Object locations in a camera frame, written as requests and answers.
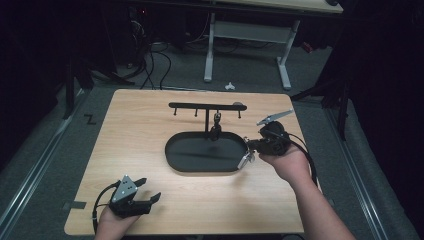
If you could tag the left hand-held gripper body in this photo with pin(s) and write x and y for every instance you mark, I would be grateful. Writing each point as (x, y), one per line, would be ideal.
(124, 195)

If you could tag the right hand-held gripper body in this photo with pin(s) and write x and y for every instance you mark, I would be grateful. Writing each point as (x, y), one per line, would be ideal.
(275, 143)

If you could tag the black car key fob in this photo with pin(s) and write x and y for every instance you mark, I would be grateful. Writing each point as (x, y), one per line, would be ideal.
(215, 128)

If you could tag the black key rack with tray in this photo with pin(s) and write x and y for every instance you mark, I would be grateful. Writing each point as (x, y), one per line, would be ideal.
(200, 153)

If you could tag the person's right hand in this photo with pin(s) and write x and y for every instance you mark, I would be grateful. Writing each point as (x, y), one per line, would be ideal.
(290, 165)

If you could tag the person's left hand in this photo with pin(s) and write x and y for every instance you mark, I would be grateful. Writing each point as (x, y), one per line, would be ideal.
(113, 226)

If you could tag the grey tape strip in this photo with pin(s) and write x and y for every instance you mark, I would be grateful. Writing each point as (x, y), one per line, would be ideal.
(331, 202)
(76, 205)

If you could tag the small white plastic piece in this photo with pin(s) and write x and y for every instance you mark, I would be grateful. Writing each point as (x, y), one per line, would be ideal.
(229, 86)

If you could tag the black metal stand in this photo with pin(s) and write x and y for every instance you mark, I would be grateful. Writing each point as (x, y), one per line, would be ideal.
(342, 110)
(69, 96)

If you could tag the small red object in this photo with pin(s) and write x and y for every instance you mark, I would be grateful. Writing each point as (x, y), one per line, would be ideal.
(307, 47)

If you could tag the metal floor rail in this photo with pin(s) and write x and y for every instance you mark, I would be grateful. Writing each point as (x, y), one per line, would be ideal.
(356, 173)
(40, 160)

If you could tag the white desk with metal frame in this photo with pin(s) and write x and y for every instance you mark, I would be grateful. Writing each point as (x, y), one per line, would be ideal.
(253, 31)

